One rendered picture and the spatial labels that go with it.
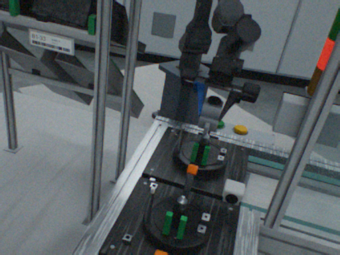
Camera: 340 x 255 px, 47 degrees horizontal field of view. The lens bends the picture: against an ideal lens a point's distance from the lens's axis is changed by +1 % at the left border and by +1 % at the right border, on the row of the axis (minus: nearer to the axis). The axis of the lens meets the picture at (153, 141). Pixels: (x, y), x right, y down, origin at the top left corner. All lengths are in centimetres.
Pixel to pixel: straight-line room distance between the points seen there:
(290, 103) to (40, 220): 60
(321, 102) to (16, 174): 76
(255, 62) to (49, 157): 318
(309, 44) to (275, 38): 33
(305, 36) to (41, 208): 343
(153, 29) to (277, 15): 118
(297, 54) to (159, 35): 137
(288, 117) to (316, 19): 330
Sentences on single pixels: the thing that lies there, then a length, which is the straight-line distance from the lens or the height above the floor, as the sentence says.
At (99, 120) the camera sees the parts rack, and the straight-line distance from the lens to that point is 76.
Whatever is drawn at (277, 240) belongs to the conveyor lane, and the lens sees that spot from 91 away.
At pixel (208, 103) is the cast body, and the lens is 90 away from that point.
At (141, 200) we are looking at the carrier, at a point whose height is 97.
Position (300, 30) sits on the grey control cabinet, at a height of 57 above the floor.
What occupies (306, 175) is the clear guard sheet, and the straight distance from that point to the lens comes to 81.
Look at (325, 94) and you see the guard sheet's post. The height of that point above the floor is 128.
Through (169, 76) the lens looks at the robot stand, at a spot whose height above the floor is 104.
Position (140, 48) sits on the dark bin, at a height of 121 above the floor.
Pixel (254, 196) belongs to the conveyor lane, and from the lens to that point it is 102.
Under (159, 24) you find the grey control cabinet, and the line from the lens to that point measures 394.
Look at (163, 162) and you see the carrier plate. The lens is 96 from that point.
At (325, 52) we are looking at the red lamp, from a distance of 73.
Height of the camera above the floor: 154
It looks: 33 degrees down
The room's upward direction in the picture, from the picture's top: 9 degrees clockwise
